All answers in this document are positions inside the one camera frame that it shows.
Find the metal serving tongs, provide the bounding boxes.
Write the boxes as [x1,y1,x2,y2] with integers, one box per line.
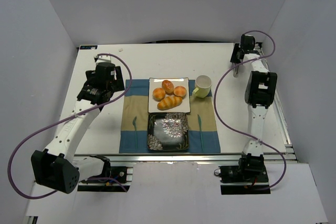
[232,63,240,78]

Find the round bread roll top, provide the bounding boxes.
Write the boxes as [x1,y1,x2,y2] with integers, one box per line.
[161,80,175,95]

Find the round bread roll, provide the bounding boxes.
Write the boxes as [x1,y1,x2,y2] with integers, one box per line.
[152,88,166,101]
[173,86,187,98]
[161,80,175,95]

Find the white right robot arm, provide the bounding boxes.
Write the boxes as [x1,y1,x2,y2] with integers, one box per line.
[230,34,277,184]

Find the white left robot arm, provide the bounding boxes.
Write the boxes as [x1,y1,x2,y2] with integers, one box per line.
[31,62,124,194]

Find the round bread roll left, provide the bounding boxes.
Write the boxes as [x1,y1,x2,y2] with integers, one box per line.
[152,88,166,101]

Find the long striped bread loaf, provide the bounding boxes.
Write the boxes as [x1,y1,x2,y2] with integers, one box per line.
[157,96,183,110]

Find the round bread roll right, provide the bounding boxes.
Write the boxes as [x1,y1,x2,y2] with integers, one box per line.
[173,86,187,98]

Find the green plastic fork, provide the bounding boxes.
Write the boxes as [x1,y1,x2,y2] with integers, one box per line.
[132,116,138,150]

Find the pale yellow mug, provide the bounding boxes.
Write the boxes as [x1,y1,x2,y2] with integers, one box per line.
[192,75,212,98]

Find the white square plate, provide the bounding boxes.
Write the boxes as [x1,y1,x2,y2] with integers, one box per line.
[148,78,191,113]

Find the black floral square plate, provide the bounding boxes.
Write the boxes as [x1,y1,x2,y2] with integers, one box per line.
[147,112,190,152]

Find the green plastic knife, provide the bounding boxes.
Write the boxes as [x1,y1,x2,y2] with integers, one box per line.
[197,114,204,152]

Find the blue and beige placemat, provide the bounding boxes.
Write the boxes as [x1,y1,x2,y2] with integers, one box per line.
[119,79,221,154]

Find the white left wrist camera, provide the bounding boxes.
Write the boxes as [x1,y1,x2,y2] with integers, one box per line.
[94,55,111,64]

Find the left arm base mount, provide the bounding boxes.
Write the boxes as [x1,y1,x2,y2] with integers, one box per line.
[73,155,132,193]

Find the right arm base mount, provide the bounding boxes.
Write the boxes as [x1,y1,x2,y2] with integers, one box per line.
[214,154,271,195]

